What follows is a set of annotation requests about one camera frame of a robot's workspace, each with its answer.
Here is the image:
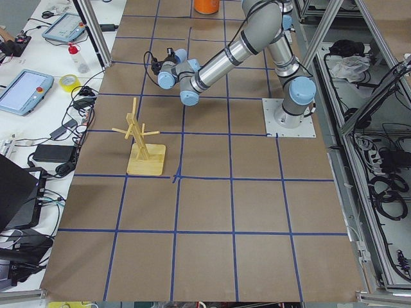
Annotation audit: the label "aluminium frame post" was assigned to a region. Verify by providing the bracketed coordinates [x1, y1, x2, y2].
[73, 0, 112, 69]

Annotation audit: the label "black scissors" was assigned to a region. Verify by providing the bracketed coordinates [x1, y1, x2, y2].
[41, 10, 62, 19]

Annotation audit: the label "black laptop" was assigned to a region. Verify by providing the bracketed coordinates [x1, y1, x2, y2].
[1, 155, 46, 231]

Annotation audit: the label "yellow tape roll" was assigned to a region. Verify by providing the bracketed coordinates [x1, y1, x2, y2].
[59, 74, 81, 92]

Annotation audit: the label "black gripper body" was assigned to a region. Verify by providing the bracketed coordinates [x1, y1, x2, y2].
[151, 47, 179, 76]

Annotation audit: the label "upper teach pendant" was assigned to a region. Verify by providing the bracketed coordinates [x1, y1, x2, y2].
[42, 13, 85, 43]

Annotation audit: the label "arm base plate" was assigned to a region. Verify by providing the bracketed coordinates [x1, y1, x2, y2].
[262, 98, 316, 138]

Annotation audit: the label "wooden cup rack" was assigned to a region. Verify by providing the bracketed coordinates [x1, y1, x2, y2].
[112, 98, 166, 176]

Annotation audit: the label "lower teach pendant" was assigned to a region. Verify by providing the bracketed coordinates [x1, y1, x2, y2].
[1, 69, 54, 116]

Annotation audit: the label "teach pendant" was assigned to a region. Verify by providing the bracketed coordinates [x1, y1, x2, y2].
[1, 69, 54, 116]
[42, 13, 85, 43]

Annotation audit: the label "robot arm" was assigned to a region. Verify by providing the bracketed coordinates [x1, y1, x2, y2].
[151, 1, 317, 129]

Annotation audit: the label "red cap squeeze bottle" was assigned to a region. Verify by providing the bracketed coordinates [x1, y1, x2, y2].
[68, 43, 89, 74]

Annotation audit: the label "black power adapter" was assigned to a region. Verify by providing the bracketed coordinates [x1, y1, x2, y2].
[33, 144, 75, 163]

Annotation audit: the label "white crumpled cloth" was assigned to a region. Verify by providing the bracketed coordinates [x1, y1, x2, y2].
[330, 56, 370, 82]

